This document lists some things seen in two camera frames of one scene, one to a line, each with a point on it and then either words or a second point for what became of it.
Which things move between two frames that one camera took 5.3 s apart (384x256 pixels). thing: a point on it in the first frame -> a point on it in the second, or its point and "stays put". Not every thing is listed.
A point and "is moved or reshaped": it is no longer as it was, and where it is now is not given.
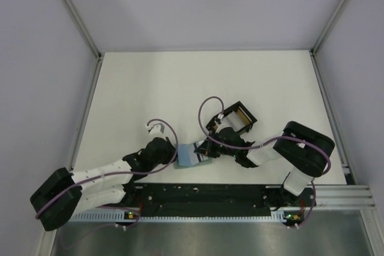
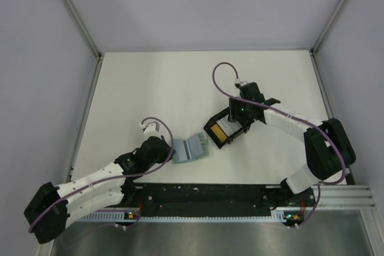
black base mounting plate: (215, 199) stays put
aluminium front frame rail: (343, 196) stays put
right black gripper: (207, 148) -> (234, 114)
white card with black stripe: (200, 156) -> (182, 150)
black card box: (237, 117) is moved or reshaped
